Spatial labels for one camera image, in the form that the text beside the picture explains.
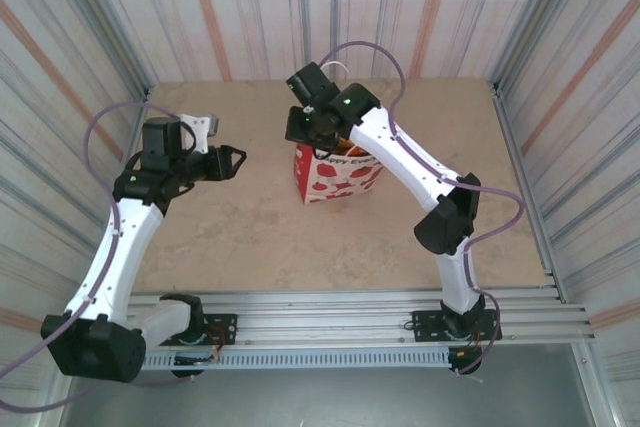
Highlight paper bag with red apples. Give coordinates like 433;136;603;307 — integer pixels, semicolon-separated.
293;61;387;206

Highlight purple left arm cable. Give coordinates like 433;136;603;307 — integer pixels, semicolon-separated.
0;102;197;414

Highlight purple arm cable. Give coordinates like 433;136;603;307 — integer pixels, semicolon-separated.
0;102;197;414
319;40;526;379

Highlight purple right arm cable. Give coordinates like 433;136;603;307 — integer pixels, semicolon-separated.
319;40;526;379

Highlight thin left base wires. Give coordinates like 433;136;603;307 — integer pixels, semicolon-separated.
201;325;225;363

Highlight thin base wires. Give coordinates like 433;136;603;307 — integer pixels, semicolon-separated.
452;330;485;362
201;325;225;363

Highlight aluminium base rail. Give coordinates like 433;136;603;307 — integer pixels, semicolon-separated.
124;288;599;349

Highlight slotted grey cable duct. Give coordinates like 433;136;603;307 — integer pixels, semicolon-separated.
142;348;452;371

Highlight thin right base wires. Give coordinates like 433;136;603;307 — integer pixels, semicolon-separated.
452;330;485;362

